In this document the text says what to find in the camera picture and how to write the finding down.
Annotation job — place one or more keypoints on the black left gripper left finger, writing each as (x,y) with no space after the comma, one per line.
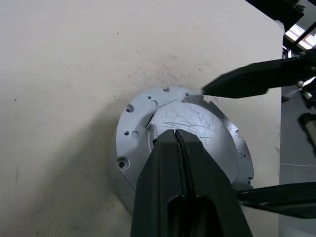
(158,185)

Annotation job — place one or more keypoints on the silver notched motor lid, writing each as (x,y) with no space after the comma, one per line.
(187,118)

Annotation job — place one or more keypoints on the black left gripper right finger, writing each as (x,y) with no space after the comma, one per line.
(209,192)

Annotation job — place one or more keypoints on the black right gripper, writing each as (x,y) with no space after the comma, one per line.
(309,133)

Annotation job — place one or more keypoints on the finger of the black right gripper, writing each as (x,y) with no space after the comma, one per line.
(251,79)

